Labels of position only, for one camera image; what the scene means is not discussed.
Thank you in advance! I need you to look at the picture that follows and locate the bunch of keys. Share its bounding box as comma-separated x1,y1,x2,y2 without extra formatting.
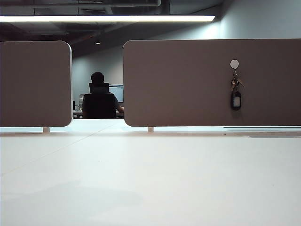
230,69,246,111

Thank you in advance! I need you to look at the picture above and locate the computer monitor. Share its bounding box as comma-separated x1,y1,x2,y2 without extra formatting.
109,84,124,103

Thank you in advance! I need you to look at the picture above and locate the right grey divider panel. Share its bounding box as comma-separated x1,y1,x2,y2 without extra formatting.
122,38,301,127

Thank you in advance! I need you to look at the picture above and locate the grey divider panel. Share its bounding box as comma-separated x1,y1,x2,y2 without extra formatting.
0,40,72,128
122,38,301,127

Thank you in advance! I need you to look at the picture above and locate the black office chair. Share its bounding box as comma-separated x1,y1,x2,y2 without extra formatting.
83,82,118,119

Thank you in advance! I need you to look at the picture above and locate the seated person in dark top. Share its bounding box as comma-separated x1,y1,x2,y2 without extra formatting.
82,71,125,119

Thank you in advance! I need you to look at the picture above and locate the left grey divider panel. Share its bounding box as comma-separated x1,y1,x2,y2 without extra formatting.
0,40,72,128

